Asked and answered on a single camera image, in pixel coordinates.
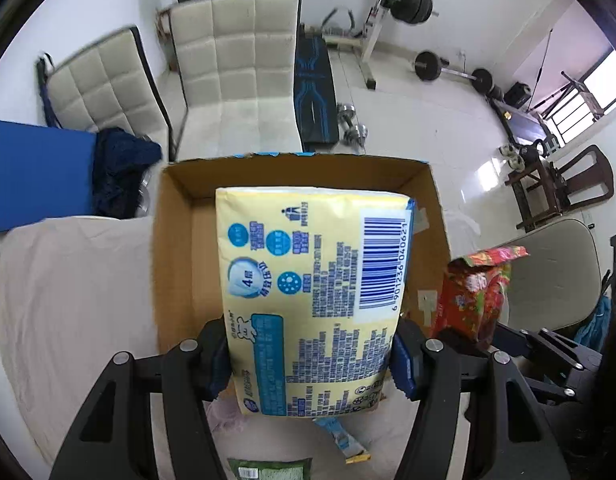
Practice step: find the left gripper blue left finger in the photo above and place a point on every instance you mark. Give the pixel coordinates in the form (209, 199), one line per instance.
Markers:
(214, 369)

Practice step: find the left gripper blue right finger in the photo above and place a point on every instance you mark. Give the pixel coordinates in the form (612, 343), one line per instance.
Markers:
(406, 358)

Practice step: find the red snack packet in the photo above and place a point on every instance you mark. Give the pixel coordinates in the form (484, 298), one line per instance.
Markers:
(473, 294)

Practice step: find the green snack packet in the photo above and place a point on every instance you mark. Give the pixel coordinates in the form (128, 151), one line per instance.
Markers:
(266, 470)

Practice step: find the blue Nestle milk powder sachet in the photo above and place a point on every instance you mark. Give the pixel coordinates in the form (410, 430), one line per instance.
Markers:
(350, 447)

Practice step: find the yellow tissue pack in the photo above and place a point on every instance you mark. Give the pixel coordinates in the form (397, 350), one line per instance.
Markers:
(318, 344)

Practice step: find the lilac sock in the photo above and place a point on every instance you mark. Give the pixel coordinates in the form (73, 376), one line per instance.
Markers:
(224, 416)

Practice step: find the blue jacket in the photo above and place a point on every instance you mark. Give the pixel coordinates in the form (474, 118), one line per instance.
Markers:
(593, 335)

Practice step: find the grey plastic chair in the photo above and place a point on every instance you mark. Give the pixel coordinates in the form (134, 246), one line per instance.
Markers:
(558, 283)

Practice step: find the open cardboard box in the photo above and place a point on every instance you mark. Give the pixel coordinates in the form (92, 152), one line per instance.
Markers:
(186, 269)

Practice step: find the grey table cloth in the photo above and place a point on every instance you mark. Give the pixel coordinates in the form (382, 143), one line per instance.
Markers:
(75, 291)

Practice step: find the dark wooden chair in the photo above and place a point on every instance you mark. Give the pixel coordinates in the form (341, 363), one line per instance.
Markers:
(585, 181)

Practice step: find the chrome dumbbell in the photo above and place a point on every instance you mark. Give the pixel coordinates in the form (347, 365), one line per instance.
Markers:
(355, 133)

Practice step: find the dark blue cloth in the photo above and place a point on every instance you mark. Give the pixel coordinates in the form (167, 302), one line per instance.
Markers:
(120, 162)

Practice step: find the treadmill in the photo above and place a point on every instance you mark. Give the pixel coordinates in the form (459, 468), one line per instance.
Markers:
(526, 124)

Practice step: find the black blue weight bench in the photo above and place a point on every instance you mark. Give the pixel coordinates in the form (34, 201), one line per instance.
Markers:
(314, 93)

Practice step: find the black speaker box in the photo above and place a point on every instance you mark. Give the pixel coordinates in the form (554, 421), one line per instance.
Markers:
(518, 95)

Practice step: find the floor barbell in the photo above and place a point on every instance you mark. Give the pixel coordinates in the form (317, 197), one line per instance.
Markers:
(428, 66)

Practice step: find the white quilted chair far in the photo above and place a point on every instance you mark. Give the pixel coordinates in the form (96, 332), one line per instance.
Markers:
(109, 84)

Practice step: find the white quilted chair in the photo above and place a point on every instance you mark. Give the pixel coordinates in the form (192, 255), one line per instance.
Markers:
(236, 62)
(109, 84)

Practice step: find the white quilted chair near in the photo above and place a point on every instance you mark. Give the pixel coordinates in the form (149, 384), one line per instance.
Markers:
(236, 62)

